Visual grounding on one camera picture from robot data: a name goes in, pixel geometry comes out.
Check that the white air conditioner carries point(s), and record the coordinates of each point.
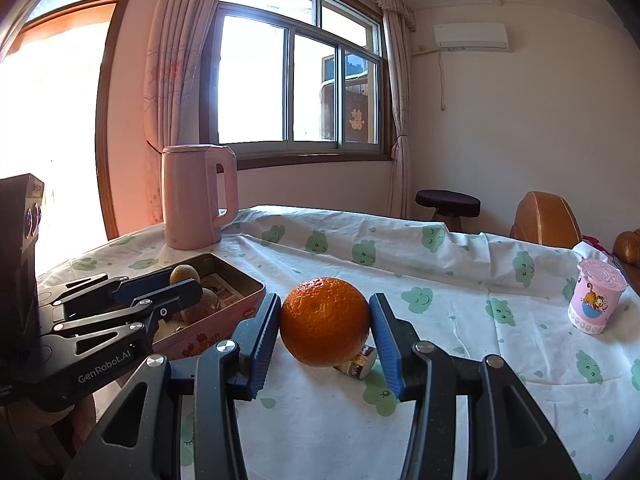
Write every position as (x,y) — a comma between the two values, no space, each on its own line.
(470,37)

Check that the white green-cloud tablecloth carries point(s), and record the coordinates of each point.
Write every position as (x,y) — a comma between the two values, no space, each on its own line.
(450,270)

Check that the pink metal tin box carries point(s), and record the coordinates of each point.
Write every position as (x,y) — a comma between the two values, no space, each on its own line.
(220,332)

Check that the printed paper leaflet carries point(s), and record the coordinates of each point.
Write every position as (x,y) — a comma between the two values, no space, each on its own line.
(225,287)

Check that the pale tied curtain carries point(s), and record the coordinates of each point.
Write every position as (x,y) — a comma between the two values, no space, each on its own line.
(400,110)

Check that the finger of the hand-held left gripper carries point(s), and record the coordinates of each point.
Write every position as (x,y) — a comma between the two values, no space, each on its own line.
(125,316)
(150,285)

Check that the pink electric kettle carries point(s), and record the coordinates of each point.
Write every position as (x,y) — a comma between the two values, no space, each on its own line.
(192,195)

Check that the dark round stool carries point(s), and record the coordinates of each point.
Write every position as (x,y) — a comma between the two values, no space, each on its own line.
(447,202)

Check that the dimpled orange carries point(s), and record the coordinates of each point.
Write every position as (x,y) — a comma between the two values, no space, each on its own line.
(325,327)

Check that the brown round fruit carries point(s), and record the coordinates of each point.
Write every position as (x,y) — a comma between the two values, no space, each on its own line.
(202,307)

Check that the greenish brown kiwi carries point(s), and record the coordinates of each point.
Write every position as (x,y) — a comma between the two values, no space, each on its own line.
(185,275)

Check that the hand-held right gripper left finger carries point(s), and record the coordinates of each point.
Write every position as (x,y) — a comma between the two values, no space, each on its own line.
(262,345)

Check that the brown leather sofa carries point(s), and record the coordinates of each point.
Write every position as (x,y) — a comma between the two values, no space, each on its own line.
(627,245)

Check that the large bright window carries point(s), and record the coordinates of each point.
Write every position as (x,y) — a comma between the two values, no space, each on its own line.
(60,110)

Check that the pink floral curtain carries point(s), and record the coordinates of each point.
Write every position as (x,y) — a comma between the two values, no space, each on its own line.
(170,60)

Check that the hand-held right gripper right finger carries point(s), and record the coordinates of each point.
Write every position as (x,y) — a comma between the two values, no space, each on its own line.
(387,350)

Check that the pink cartoon cup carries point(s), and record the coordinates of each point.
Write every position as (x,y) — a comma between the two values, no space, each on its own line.
(595,300)

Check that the sliding glass window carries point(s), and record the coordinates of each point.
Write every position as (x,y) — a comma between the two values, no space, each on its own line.
(295,80)

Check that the small cylinder snack packet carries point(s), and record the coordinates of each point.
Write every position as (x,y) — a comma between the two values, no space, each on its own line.
(360,360)

